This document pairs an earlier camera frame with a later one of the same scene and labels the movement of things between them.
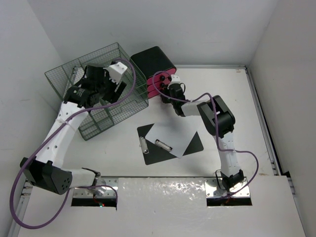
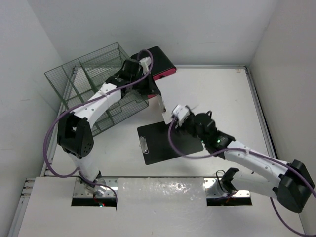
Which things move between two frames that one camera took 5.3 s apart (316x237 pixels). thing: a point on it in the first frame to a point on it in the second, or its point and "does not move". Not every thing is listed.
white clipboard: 171,135 to 156,108
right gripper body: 168,93 to 188,125
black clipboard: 152,153 does not move
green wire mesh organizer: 134,98 does not move
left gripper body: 108,90 to 145,85
